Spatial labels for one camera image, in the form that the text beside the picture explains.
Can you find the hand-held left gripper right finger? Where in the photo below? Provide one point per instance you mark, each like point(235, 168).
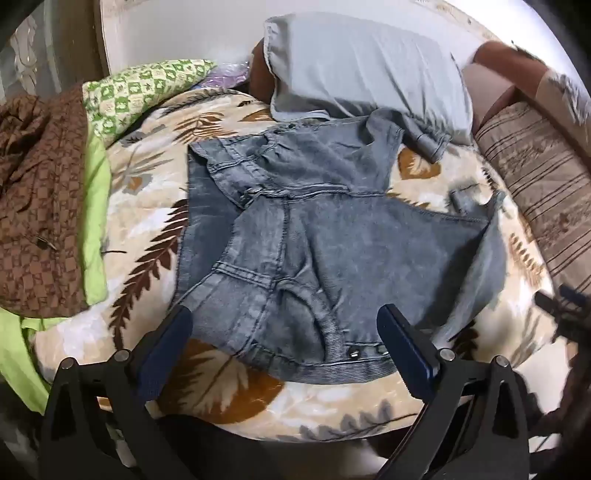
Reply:
point(406, 350)

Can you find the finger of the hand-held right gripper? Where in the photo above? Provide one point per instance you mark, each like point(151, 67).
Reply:
point(565, 307)

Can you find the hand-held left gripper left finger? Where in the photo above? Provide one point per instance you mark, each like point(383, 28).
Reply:
point(167, 341)

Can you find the leaf print blanket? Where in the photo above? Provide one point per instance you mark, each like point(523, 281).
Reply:
point(221, 383)

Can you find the beige striped pillow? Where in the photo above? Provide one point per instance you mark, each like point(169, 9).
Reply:
point(535, 184)

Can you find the lime green sheet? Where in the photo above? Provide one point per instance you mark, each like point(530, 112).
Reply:
point(94, 221)

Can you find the brown patterned cloth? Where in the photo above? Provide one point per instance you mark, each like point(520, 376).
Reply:
point(37, 207)

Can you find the pink pillow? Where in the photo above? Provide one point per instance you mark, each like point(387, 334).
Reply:
point(485, 92)

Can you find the green patterned pillow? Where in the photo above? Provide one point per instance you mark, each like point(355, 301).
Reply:
point(134, 92)

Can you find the purple plastic bag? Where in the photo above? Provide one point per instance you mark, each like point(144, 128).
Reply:
point(226, 76)

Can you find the brown pillow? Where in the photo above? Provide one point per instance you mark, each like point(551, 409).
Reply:
point(259, 74)

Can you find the grey pillow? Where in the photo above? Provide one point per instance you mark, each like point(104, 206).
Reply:
point(360, 64)

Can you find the sheer curtain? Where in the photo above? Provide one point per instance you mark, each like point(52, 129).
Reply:
point(41, 60)

